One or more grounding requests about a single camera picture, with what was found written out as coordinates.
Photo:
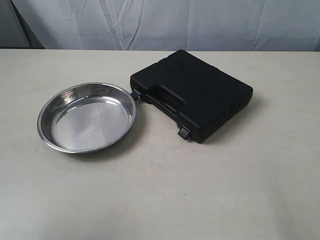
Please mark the black plastic tool case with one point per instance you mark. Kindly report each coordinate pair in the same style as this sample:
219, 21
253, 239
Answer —
199, 97

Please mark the round stainless steel pan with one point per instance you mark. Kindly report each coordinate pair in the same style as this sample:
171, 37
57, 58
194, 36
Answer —
87, 117

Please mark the white wrinkled backdrop curtain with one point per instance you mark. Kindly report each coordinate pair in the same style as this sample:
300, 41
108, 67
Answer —
169, 25

